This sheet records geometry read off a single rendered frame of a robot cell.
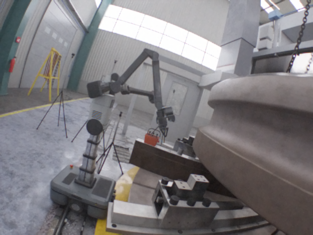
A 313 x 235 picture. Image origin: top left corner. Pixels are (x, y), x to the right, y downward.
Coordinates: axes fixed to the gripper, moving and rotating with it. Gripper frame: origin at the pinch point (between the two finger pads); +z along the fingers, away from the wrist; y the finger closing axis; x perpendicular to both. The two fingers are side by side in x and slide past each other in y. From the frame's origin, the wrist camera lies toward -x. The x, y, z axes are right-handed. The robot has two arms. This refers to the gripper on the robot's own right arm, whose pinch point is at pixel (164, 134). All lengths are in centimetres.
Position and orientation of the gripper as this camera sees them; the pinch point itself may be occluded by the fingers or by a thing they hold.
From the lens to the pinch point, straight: 129.0
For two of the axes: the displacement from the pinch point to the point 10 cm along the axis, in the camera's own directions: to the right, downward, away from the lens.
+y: -0.7, -1.2, 9.9
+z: 2.1, 9.7, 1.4
